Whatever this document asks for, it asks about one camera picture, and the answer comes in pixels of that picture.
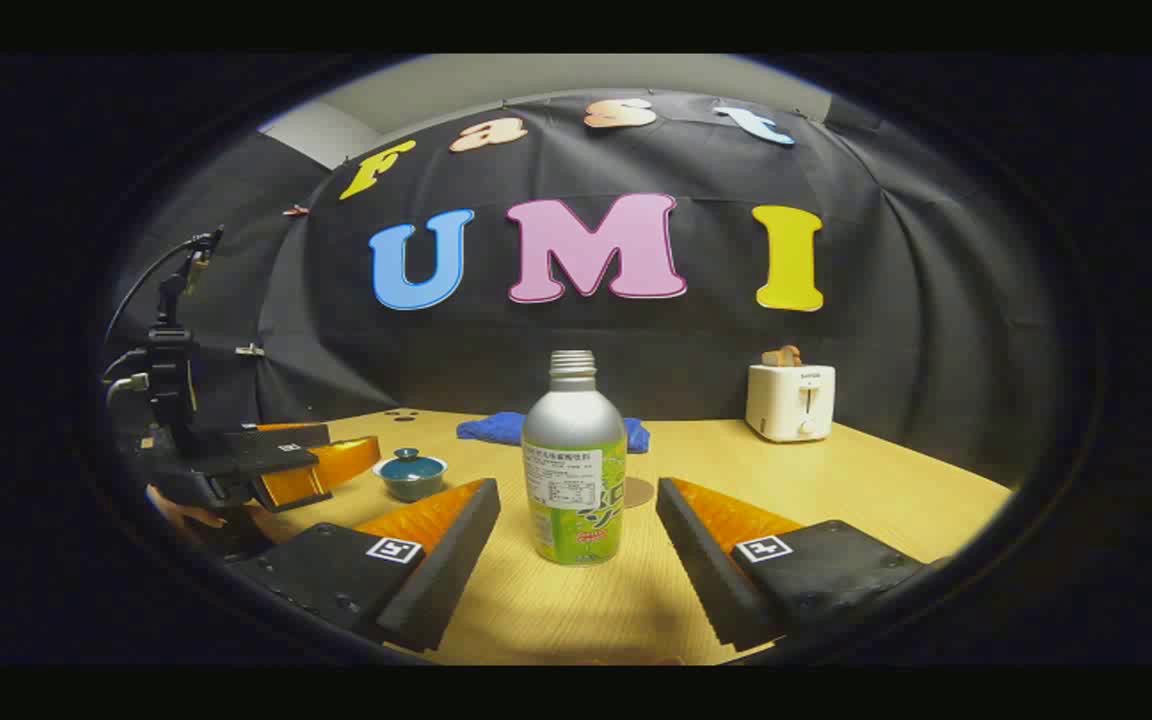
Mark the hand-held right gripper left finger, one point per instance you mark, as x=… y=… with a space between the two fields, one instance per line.
x=454 y=560

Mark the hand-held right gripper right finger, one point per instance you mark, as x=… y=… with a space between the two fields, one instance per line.
x=701 y=565

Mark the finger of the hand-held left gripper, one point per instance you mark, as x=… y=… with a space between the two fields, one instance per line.
x=276 y=462
x=286 y=433

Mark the grey-green teacup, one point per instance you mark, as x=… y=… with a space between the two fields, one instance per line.
x=411 y=487

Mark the round brown coaster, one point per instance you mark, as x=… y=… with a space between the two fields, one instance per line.
x=640 y=492

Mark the silver green water bottle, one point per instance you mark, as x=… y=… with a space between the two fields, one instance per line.
x=573 y=460

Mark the silver clip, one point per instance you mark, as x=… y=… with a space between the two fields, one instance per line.
x=249 y=350

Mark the blue towel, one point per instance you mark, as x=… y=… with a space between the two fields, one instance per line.
x=491 y=428

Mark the white toaster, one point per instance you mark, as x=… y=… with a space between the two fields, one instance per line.
x=788 y=405

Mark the black backdrop cloth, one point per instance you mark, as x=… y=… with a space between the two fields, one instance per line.
x=496 y=340

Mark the bread slice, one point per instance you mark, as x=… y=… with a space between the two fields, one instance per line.
x=782 y=356

